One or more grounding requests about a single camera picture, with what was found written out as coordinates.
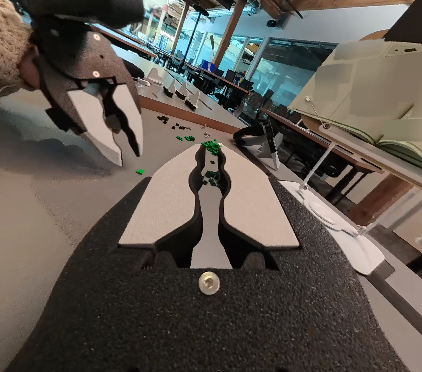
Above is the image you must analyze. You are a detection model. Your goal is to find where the grey table with wooden edge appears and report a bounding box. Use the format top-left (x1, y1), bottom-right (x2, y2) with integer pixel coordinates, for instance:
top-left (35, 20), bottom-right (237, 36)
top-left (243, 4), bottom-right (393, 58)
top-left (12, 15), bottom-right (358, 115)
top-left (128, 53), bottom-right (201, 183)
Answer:
top-left (92, 24), bottom-right (246, 136)

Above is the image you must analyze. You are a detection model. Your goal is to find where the thick wooden beam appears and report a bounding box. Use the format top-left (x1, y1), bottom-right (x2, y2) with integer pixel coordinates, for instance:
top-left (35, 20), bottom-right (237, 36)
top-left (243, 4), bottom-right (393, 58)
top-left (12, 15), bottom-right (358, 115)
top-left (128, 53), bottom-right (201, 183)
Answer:
top-left (348, 174), bottom-right (414, 227)

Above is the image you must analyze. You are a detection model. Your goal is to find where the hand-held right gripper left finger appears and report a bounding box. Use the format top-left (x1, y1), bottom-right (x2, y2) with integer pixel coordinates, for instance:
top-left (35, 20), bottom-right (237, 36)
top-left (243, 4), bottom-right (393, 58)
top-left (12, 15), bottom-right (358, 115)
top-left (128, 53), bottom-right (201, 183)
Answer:
top-left (118, 144), bottom-right (203, 268)

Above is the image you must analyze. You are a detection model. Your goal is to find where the black pole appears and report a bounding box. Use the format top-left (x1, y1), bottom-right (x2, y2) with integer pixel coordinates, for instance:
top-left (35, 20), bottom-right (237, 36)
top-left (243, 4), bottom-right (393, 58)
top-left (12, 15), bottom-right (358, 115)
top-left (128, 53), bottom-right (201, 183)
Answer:
top-left (188, 11), bottom-right (203, 62)

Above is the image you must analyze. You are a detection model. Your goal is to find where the pile of dark green lego pieces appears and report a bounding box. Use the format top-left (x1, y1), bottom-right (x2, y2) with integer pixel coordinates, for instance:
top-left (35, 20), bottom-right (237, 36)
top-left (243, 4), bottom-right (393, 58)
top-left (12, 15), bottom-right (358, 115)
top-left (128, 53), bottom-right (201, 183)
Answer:
top-left (200, 170), bottom-right (222, 188)

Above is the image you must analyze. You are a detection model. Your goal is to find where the pile of bright green lego pieces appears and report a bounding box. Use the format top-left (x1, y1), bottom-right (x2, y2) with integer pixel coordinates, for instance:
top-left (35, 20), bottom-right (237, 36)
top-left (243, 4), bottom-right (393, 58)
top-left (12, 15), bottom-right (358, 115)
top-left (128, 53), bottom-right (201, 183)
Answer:
top-left (201, 139), bottom-right (221, 156)

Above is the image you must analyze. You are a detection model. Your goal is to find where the white book stand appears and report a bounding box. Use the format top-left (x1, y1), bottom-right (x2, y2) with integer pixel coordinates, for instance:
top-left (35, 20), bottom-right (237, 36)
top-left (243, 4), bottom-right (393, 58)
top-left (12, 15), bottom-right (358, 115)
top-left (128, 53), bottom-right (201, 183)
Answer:
top-left (278, 96), bottom-right (422, 275)

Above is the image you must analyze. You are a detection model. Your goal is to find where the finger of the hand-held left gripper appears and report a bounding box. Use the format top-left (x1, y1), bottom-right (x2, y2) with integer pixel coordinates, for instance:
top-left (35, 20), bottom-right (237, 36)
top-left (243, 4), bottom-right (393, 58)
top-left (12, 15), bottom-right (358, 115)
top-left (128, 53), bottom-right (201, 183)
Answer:
top-left (67, 86), bottom-right (123, 167)
top-left (105, 82), bottom-right (144, 157)

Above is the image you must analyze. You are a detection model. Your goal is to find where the wooden support post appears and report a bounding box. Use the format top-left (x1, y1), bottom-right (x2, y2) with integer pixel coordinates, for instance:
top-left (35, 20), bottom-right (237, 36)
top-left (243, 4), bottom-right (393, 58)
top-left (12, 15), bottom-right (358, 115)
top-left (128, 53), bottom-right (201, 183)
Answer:
top-left (213, 0), bottom-right (248, 64)

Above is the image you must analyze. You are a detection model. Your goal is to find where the dark desk with wooden edge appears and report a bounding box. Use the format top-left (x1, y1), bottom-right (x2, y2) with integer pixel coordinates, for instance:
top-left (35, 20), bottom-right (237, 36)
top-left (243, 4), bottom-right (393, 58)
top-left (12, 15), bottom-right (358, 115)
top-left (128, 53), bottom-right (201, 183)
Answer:
top-left (260, 107), bottom-right (386, 175)

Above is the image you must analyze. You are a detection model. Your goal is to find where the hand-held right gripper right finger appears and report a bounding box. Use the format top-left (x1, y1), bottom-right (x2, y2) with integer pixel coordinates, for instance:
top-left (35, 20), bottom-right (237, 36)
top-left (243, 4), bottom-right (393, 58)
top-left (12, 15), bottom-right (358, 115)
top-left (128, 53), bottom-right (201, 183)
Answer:
top-left (218, 146), bottom-right (300, 269)

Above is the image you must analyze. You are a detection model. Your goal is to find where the idle black white gripper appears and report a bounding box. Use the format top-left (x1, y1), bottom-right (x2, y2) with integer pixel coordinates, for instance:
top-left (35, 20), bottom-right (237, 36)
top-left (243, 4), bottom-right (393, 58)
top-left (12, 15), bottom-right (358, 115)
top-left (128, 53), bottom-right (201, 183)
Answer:
top-left (233, 121), bottom-right (285, 170)

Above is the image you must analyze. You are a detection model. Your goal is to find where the open lego instruction booklet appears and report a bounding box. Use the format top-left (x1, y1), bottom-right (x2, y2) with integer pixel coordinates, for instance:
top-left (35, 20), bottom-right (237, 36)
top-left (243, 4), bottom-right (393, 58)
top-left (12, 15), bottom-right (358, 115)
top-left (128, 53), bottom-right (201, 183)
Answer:
top-left (287, 39), bottom-right (422, 161)

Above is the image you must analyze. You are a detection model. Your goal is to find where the person's left hand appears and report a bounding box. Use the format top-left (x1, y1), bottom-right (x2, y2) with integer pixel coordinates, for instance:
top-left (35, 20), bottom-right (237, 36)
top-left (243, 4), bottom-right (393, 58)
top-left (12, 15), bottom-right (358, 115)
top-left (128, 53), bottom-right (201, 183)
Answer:
top-left (18, 47), bottom-right (46, 92)

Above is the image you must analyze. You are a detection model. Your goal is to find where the group of black lego pieces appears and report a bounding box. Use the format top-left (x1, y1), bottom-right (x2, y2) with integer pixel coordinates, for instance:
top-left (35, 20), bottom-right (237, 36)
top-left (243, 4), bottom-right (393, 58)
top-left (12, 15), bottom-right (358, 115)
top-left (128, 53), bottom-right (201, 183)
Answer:
top-left (157, 115), bottom-right (192, 131)

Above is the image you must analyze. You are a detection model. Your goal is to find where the person's left forearm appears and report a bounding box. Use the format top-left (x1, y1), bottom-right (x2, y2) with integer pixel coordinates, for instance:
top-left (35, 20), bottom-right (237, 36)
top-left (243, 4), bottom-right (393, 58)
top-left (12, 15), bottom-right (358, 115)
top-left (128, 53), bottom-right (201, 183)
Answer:
top-left (0, 0), bottom-right (34, 97)

